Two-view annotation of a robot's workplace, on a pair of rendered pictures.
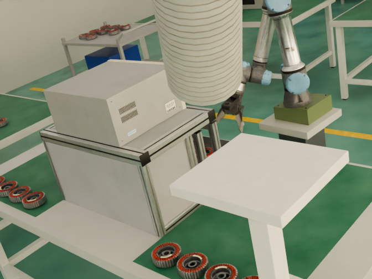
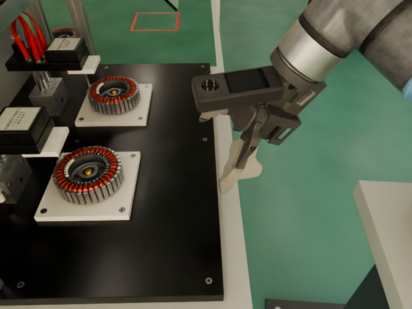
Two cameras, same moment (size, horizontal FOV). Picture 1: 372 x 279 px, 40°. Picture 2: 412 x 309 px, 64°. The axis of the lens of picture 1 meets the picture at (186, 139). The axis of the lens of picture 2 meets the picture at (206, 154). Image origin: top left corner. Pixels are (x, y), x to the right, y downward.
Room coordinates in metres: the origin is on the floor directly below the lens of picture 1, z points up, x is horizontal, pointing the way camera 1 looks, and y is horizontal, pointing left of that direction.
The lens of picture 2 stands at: (2.07, -0.47, 1.22)
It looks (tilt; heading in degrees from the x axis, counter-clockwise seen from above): 44 degrees down; 42
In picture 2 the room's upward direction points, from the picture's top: straight up
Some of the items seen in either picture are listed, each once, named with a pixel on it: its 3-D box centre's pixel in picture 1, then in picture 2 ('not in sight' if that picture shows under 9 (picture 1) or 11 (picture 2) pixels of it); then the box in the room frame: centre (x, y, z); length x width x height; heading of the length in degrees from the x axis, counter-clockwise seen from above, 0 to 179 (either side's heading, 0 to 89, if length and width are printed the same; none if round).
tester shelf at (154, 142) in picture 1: (124, 125); not in sight; (2.10, 0.25, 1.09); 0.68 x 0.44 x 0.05; 43
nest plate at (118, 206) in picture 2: not in sight; (92, 183); (2.23, -0.07, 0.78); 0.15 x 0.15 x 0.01; 43
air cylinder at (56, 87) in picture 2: not in sight; (49, 96); (2.30, 0.20, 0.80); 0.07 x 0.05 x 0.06; 43
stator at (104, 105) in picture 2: not in sight; (114, 94); (2.40, 0.10, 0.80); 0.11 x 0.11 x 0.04
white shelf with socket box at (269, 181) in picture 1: (268, 234); not in sight; (1.26, -0.18, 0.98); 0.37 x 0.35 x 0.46; 43
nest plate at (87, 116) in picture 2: not in sight; (116, 103); (2.40, 0.10, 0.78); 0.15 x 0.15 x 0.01; 43
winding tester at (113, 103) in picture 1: (114, 98); not in sight; (2.10, 0.26, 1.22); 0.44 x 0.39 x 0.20; 43
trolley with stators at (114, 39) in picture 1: (123, 72); not in sight; (5.07, 0.47, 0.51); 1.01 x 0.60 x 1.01; 43
